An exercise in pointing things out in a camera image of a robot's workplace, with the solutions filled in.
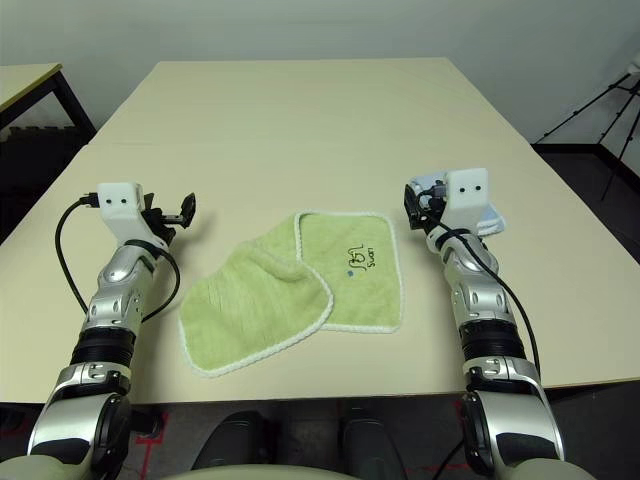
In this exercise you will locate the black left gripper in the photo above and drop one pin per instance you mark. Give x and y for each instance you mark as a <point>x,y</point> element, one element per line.
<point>162,220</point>

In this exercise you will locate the folded light blue towel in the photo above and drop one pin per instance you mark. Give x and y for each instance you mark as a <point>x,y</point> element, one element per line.
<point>492,220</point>

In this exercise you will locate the dark grey robot left leg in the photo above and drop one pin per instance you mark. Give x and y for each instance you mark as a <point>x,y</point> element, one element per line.
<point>230,440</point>

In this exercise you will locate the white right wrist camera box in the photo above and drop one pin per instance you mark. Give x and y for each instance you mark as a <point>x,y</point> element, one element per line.
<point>465,200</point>

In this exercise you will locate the black tripod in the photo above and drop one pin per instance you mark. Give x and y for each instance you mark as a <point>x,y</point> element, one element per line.
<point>632,85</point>

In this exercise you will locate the dark grey robot right leg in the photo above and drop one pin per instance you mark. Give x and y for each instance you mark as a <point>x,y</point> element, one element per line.
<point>375,445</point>

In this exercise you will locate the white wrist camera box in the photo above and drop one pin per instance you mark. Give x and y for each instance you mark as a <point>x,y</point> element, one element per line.
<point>465,200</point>
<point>120,200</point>

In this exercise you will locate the beige robot torso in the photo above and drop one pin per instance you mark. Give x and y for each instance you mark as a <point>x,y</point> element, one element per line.
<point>265,474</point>

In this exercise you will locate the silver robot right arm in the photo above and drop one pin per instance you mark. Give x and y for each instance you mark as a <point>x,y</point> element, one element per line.
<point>480,300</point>

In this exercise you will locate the black foam floor mat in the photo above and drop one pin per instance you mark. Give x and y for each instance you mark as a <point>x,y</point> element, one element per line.
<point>35,160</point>

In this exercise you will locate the green terry towel white trim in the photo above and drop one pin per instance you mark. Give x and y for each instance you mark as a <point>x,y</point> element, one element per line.
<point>235,310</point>

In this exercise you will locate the dark grey robot leg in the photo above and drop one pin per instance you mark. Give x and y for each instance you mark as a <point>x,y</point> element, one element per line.
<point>230,440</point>
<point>375,445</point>

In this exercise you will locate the beige side table black frame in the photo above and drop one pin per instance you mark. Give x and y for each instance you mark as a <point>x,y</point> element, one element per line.
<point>25,80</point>

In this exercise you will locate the black low platform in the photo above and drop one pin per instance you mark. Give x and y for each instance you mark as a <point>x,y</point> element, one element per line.
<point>570,145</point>

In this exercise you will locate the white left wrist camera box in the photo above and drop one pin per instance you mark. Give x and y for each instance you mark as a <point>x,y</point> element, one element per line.
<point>120,200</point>

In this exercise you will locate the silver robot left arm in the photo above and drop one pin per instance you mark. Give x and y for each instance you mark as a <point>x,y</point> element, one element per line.
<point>115,300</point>

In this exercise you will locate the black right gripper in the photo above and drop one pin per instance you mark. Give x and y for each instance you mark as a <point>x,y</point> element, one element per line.
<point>425,215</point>

